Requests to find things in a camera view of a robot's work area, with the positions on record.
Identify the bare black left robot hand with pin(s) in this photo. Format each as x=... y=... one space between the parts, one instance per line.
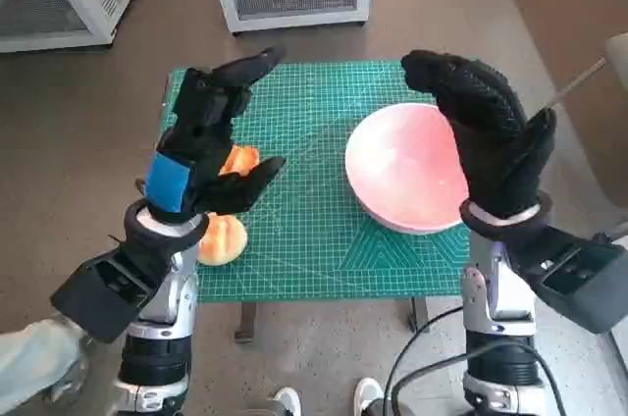
x=169 y=183

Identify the black metal table leg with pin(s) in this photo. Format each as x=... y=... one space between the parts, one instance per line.
x=418 y=313
x=246 y=323

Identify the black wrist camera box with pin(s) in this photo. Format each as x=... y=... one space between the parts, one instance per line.
x=98 y=298
x=579 y=283

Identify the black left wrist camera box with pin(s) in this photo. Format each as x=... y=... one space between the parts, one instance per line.
x=98 y=298

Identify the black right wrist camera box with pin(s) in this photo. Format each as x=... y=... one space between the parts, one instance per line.
x=579 y=283

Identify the round bread bun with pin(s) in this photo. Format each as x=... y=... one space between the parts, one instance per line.
x=223 y=244

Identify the green cutting mat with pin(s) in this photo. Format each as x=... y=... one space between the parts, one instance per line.
x=304 y=141

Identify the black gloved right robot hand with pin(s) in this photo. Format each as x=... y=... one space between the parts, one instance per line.
x=490 y=141

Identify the long split bread loaf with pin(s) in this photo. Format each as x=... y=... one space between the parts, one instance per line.
x=243 y=158

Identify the white shoe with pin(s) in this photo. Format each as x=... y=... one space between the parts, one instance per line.
x=288 y=401
x=368 y=394

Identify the person's leg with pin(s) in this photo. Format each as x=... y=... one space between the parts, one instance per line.
x=34 y=352

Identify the pink bowl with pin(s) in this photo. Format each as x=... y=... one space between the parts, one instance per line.
x=397 y=166

